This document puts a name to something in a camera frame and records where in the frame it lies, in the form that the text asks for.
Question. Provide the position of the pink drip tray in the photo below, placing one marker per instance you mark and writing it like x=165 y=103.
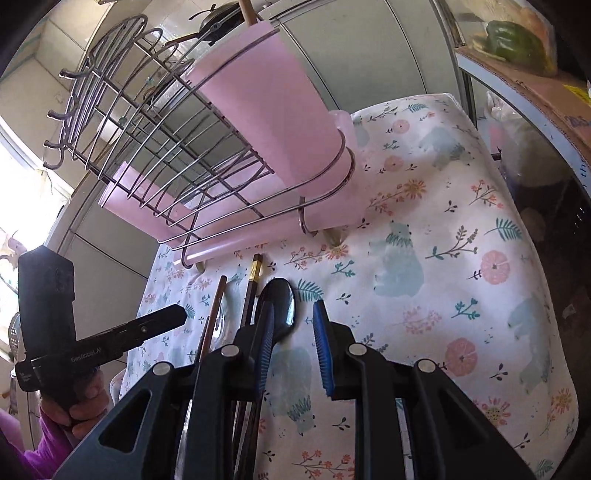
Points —
x=277 y=230

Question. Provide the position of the black wok with lid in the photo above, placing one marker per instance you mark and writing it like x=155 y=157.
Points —
x=217 y=21

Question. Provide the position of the clear plastic fork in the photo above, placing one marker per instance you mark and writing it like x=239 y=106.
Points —
x=222 y=323

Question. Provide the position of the dark chopstick with gold band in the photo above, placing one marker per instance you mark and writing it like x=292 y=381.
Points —
x=249 y=300
x=259 y=265

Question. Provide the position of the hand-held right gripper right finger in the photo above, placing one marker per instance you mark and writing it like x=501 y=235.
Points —
x=323 y=346

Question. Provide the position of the window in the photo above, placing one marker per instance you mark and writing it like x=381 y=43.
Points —
x=27 y=175

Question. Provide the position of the brown chopstick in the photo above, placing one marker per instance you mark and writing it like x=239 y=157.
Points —
x=217 y=304

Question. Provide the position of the clear bag of food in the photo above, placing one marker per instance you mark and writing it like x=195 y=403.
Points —
x=540 y=21

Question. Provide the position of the floral tablecloth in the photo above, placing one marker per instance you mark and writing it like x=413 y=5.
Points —
x=438 y=230

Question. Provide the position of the green bell pepper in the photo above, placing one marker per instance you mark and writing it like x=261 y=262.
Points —
x=515 y=44

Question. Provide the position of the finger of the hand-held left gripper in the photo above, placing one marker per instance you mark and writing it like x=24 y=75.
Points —
x=152 y=321

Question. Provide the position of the plastic bag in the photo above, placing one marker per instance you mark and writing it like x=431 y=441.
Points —
x=521 y=138

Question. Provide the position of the cardboard box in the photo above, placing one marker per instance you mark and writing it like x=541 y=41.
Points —
x=521 y=87

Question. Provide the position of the person's left hand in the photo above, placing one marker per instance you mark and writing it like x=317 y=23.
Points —
x=91 y=397

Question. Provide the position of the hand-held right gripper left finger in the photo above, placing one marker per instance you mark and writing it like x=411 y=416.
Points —
x=265 y=344

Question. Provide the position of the metal shelf frame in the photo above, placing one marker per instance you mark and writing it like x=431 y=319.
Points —
x=455 y=46

